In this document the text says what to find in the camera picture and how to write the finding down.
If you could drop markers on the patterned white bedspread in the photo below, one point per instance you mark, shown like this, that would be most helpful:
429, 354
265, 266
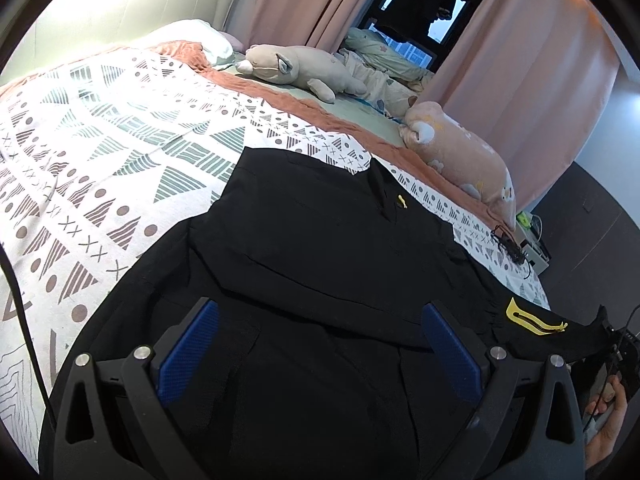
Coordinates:
100, 160

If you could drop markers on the white pillow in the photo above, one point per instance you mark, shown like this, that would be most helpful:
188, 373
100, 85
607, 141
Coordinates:
200, 35

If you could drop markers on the person's right hand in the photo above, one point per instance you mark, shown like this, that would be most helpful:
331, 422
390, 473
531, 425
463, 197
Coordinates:
607, 425

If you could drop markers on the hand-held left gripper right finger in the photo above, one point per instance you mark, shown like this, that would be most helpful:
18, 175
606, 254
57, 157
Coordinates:
452, 360

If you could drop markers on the pink plush toy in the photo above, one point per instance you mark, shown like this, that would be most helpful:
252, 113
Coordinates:
460, 145

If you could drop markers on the black garment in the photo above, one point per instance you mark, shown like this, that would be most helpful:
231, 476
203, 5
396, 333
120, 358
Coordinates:
310, 240

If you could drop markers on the grey bedside box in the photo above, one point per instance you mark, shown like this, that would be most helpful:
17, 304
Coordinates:
537, 255

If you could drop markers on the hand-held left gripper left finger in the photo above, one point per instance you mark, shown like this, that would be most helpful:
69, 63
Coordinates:
187, 355

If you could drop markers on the grey plush toy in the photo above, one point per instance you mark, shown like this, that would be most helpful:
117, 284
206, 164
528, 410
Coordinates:
310, 67

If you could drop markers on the crumpled light green blanket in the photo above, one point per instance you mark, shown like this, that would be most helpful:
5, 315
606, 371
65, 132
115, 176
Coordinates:
380, 80

